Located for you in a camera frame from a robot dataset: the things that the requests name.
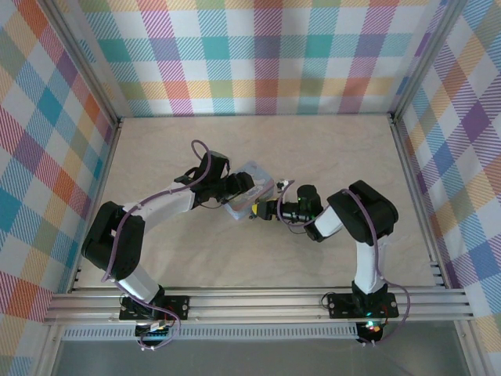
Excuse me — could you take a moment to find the blue cartoon print tin box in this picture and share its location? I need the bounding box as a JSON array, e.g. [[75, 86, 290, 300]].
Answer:
[[224, 160, 276, 222]]

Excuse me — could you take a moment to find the plaid backdrop cloth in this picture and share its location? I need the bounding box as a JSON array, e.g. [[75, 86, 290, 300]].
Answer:
[[0, 0, 114, 376], [398, 0, 501, 318], [76, 0, 443, 118]]

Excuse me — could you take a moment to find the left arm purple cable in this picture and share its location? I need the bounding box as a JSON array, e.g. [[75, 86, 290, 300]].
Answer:
[[101, 139, 214, 284]]

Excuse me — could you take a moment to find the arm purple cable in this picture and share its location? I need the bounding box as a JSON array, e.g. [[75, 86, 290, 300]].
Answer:
[[276, 183, 411, 346], [101, 139, 214, 284]]

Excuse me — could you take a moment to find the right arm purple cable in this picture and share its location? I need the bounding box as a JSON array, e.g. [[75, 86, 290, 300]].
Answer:
[[276, 183, 411, 346]]

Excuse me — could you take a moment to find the long aluminium base rail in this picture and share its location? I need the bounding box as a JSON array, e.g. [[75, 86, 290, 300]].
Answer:
[[41, 287, 475, 325]]

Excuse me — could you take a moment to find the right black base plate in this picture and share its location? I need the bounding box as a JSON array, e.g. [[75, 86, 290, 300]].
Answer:
[[326, 292, 400, 319]]

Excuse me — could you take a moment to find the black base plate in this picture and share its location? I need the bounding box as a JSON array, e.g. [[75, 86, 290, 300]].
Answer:
[[118, 295, 192, 321], [326, 292, 400, 319]]

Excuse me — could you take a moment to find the aluminium side rail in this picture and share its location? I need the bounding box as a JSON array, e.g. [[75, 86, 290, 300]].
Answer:
[[70, 117, 124, 293], [389, 112, 451, 291]]

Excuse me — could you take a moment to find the grey slotted cable duct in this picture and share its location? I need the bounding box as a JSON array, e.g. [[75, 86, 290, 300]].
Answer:
[[61, 323, 360, 341]]

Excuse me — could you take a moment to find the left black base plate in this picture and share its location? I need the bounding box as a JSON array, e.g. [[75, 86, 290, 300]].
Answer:
[[118, 295, 192, 321]]

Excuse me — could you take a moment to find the aluminium frame post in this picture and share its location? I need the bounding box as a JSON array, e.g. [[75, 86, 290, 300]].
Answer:
[[41, 0, 124, 128], [391, 0, 469, 121]]

